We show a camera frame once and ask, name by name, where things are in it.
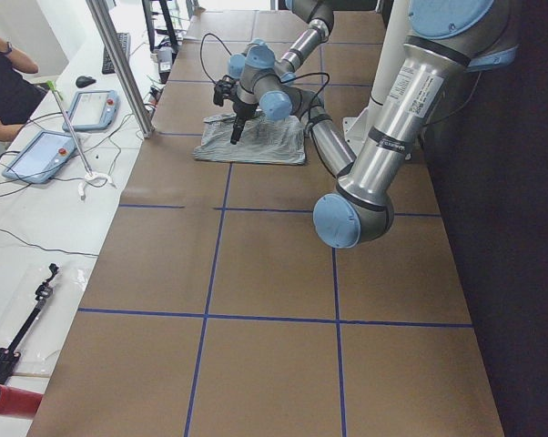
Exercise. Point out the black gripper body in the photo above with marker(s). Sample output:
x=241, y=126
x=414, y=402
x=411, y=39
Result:
x=243, y=110

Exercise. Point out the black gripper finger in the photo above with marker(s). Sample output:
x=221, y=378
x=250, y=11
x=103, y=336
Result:
x=238, y=127

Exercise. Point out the navy white striped polo shirt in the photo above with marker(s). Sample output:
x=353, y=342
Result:
x=263, y=141

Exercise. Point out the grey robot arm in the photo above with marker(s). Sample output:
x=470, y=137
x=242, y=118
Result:
x=319, y=16
x=442, y=40

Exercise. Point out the far blue teach pendant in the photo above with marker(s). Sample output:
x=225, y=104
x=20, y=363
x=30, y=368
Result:
x=92, y=111

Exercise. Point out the blue teach pendant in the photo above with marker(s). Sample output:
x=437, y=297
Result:
x=92, y=111
x=43, y=156

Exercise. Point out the white grabber stick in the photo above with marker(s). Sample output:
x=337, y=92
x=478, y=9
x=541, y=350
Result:
x=91, y=175

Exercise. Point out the black computer mouse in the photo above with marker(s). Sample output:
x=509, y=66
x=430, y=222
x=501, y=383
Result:
x=84, y=81

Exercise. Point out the near blue teach pendant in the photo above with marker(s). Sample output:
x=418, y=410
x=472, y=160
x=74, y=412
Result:
x=43, y=156

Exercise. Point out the person in dark shirt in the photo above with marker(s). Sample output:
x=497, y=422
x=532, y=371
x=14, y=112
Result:
x=18, y=97

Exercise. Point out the red cylinder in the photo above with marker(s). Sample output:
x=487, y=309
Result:
x=19, y=403

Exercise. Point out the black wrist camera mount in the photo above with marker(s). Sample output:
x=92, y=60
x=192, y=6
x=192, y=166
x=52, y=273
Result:
x=224, y=89

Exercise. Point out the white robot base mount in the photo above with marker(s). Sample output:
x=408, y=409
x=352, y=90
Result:
x=391, y=59

